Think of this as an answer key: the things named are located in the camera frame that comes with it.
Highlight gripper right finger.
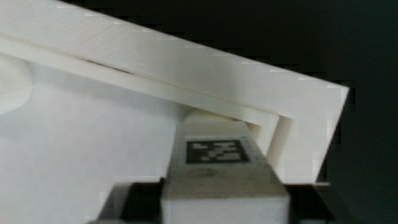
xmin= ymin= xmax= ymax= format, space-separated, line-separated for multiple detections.
xmin=285 ymin=182 xmax=338 ymax=224

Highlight white table leg with tag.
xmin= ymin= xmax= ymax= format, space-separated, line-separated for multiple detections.
xmin=160 ymin=111 xmax=290 ymax=224

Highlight white square table top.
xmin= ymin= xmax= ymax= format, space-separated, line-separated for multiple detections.
xmin=0 ymin=0 xmax=349 ymax=224

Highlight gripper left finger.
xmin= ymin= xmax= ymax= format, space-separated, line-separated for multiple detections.
xmin=87 ymin=179 xmax=164 ymax=224

